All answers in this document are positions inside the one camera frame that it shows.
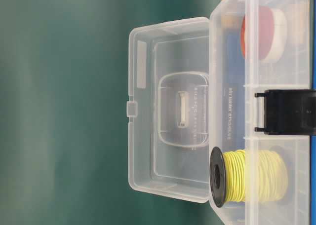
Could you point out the black tool box latch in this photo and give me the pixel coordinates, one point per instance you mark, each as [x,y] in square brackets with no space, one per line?
[289,112]

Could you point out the yellow wire spool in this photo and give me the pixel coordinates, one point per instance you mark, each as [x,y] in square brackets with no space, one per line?
[228,181]

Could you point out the clear plastic tool box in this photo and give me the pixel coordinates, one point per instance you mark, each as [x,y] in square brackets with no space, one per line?
[192,86]

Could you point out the red and white tape roll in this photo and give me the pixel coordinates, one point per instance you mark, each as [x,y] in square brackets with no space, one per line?
[272,38]

